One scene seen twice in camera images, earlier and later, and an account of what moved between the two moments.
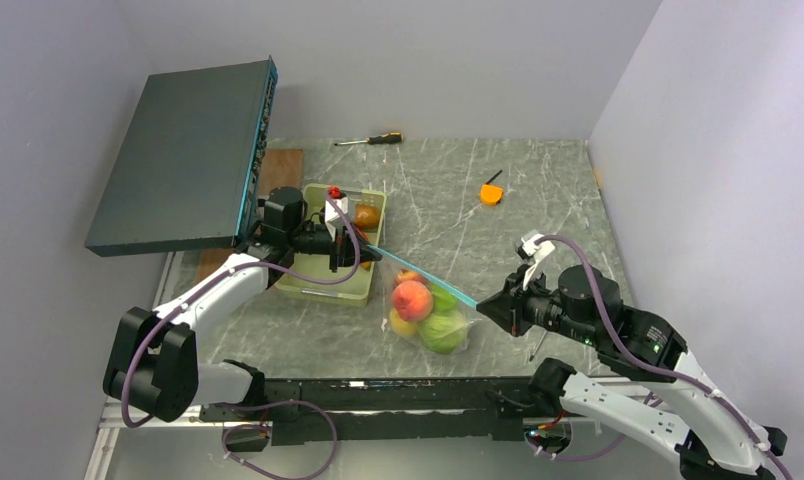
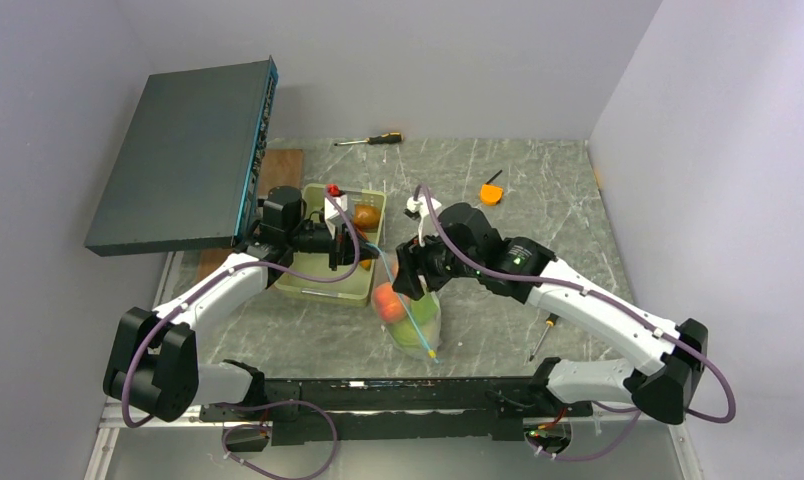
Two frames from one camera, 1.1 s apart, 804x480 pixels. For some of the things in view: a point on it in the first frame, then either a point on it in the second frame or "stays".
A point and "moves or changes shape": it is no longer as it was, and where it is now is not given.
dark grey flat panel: [187, 175] stays
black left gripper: [341, 252] stays
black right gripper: [506, 308] -> [407, 279]
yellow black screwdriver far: [388, 137] stays
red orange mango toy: [364, 236] stays
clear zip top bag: [420, 307] moves or changes shape
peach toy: [412, 300] -> [388, 302]
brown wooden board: [280, 168] stays
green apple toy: [442, 298] -> [425, 310]
